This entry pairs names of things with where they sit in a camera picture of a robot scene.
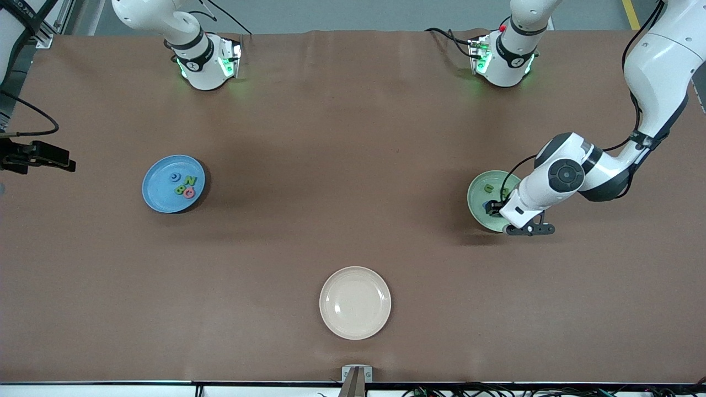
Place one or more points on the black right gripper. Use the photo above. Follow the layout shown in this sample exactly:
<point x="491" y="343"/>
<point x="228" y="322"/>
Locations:
<point x="16" y="155"/>

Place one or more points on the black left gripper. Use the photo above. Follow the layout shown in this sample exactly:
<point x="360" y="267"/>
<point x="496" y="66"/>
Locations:
<point x="495" y="208"/>

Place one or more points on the green foam letter N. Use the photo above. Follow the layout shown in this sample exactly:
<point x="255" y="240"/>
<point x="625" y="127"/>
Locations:
<point x="191" y="181"/>

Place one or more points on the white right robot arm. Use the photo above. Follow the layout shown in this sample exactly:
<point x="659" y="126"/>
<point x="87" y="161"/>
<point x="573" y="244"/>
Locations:
<point x="193" y="60"/>

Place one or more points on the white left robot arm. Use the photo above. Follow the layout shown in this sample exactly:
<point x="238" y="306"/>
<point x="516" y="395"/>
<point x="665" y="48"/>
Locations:
<point x="656" y="71"/>

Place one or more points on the green plate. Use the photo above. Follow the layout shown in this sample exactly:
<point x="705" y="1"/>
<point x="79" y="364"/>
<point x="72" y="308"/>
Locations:
<point x="477" y="193"/>

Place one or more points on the blue plate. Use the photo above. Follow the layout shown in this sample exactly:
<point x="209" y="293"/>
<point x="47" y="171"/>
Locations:
<point x="160" y="193"/>

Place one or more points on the cream plate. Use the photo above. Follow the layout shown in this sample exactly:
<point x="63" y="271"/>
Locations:
<point x="354" y="303"/>

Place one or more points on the brown table cover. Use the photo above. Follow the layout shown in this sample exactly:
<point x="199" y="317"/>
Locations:
<point x="353" y="248"/>

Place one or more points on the yellow floor tape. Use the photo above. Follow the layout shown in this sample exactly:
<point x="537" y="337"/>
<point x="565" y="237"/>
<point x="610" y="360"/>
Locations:
<point x="631" y="14"/>

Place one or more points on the aluminium frame post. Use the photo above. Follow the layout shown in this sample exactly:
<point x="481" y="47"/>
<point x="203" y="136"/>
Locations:
<point x="47" y="41"/>

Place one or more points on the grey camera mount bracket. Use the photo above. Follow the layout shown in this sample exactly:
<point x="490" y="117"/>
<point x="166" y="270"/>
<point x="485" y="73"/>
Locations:
<point x="357" y="380"/>

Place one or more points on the white table edge rail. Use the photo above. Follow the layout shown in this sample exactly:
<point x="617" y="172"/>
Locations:
<point x="110" y="391"/>

